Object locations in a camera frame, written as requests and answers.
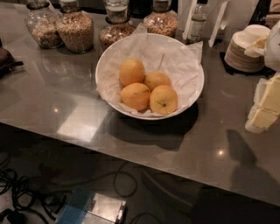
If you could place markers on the white crumpled paper liner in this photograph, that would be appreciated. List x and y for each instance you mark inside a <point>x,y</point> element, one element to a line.
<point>163,55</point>

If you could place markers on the glass jar far left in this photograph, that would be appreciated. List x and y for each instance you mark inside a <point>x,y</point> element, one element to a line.
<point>41,24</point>

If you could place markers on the white stand legs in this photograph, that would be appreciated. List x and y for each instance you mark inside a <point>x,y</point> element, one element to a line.
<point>185,8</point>

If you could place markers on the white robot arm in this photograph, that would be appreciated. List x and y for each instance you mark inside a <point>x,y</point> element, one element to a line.
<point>272,49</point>

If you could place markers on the black tray under plates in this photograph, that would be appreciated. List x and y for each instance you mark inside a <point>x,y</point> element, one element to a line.
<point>266,72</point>

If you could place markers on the stack of white plates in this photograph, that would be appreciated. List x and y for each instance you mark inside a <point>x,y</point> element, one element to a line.
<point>246,48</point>

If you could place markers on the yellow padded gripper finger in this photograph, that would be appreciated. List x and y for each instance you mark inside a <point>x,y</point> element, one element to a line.
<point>266,108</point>

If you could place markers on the glass jar back right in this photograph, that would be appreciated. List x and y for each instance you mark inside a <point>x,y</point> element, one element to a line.
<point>162,20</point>

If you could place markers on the orange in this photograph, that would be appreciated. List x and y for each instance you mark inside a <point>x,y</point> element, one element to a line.
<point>131,71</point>
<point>154,79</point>
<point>163,100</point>
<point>136,96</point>

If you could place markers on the blue and silver floor box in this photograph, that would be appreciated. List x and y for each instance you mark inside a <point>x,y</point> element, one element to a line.
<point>89,207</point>

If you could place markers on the white ceramic bowl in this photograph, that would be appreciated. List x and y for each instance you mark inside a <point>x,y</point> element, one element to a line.
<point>151,113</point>

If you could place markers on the glass jar with dark cereal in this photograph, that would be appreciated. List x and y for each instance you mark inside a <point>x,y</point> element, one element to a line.
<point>118,23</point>

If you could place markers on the dark brown object left edge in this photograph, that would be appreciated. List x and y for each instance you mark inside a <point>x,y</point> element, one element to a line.
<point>7,62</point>

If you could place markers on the glass jar of grains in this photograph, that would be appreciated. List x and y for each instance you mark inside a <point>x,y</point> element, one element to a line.
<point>75,28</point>

